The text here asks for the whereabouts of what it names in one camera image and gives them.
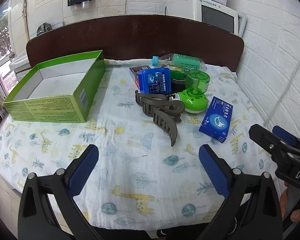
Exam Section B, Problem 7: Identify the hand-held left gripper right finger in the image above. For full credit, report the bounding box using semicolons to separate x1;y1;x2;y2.
199;144;283;240

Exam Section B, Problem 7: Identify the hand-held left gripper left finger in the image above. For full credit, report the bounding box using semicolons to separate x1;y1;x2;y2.
17;144;105;240

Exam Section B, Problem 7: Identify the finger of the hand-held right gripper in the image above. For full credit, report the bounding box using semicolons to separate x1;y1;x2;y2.
249;124;294;161
272;126;300;155

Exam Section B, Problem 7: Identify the blue medicine box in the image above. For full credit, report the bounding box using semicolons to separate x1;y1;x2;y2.
199;96;234;143

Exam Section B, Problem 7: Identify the green cardboard box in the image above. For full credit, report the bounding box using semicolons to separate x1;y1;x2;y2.
2;50;106;123

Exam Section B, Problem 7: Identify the grey-brown hair claw clip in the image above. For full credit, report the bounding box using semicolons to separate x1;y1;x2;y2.
134;90;186;147

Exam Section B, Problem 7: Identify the green mosquito repellent device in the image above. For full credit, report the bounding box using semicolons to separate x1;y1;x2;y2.
175;70;211;113

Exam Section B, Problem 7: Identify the black tape roll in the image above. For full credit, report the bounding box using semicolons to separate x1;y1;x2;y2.
170;76;188;94

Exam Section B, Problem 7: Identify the blue plastic case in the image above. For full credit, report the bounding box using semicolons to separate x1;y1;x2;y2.
137;67;172;94

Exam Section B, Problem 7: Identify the person's right hand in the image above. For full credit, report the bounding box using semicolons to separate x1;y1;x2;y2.
280;186;300;224

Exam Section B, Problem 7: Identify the giraffe printed blanket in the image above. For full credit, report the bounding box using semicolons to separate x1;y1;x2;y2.
0;59;280;233

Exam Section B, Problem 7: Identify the green printed card box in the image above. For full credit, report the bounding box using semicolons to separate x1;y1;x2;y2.
162;64;192;80

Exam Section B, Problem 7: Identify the plastic bottle with green label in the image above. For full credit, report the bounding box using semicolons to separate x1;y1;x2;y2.
152;53;206;71

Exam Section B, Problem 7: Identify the red and blue card deck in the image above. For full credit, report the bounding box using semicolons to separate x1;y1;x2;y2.
129;65;152;88

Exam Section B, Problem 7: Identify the dark wooden headboard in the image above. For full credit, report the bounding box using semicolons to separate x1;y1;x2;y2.
26;15;244;72

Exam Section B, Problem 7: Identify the camouflage patterned object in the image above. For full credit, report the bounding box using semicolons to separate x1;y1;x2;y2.
37;23;52;37

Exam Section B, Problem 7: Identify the white appliance with dark screen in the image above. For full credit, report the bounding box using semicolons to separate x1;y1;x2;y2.
165;0;247;37

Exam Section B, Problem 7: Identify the window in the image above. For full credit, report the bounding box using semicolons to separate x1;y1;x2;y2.
0;7;15;100

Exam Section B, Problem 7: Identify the white cable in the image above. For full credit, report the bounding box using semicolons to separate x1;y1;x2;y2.
264;52;300;128

